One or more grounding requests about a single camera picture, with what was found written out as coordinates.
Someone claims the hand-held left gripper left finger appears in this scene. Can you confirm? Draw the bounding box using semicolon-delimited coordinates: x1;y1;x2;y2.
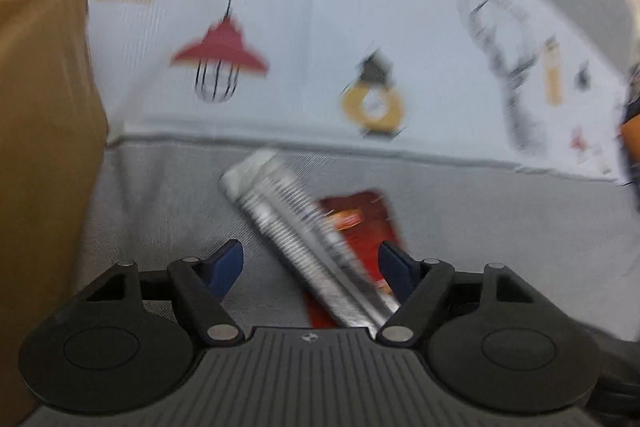
56;239;246;346

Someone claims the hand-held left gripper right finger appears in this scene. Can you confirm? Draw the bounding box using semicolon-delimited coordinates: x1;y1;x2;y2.
376;240;568;348

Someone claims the dark red snack packet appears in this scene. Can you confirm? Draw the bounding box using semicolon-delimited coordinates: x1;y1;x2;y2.
303;189;407;329

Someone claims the long silver snack packet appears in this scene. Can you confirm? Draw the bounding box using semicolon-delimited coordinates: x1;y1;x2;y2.
219;149;402;329

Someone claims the brown cardboard box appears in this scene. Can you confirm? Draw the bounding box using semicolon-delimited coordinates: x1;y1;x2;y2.
0;0;109;427

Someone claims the printed grey bed sheet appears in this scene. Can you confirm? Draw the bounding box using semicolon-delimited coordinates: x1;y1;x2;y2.
0;0;640;358

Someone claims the orange cushion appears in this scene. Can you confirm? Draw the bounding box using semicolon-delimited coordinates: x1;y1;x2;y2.
619;104;640;150

